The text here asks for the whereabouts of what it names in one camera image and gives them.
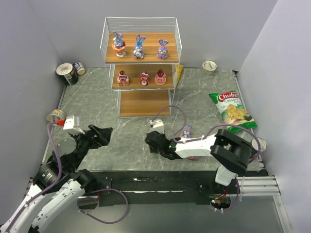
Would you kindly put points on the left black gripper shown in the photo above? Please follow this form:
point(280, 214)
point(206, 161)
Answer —
point(93, 137)

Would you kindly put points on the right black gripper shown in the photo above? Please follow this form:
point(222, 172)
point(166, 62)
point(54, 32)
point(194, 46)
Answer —
point(150, 140)

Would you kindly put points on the pink bear strawberry donut toy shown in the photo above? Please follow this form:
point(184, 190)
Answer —
point(160, 78)

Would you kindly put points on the strawberry cake slice toy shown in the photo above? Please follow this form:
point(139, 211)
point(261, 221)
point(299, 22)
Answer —
point(123, 79)

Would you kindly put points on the pink bear roll cake toy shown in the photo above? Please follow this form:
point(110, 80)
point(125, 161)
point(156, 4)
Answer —
point(144, 78)

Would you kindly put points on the purple bunny red bow toy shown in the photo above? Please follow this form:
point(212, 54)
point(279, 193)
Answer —
point(162, 51)

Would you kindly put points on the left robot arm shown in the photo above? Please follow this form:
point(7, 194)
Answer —
point(58, 182)

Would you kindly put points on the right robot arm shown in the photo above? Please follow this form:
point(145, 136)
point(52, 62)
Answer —
point(232, 152)

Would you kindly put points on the purple bunny on pink donut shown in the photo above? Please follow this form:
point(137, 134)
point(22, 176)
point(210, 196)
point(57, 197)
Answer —
point(186, 132)

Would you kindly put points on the purple bunny candle donut toy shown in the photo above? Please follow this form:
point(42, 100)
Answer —
point(194, 158)

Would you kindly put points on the tipped paper cup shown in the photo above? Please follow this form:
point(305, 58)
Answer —
point(55, 115)

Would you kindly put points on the blue white small can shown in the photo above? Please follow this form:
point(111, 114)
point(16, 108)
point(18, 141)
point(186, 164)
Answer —
point(79, 68)

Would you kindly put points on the yellow snack packet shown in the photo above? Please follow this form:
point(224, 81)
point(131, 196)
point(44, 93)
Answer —
point(176, 72)

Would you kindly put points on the dark paper cup white lid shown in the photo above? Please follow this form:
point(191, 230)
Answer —
point(67, 73)

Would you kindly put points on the green chips bag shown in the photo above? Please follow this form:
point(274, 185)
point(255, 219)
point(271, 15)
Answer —
point(232, 109)

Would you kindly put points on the white yogurt cup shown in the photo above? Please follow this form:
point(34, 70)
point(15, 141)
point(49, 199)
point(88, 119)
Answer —
point(209, 66)

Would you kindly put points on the tin can orange label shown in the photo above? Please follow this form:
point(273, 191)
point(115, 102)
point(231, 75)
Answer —
point(255, 147)

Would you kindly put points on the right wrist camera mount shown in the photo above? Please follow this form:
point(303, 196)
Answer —
point(157, 125)

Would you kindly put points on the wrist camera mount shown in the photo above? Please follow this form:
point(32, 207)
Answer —
point(157, 125)
point(70, 125)

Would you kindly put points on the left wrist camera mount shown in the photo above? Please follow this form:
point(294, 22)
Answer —
point(70, 125)

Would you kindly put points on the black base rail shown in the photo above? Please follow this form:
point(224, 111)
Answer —
point(151, 187)

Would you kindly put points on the white wire wooden shelf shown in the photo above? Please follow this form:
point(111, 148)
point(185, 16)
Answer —
point(136, 100)

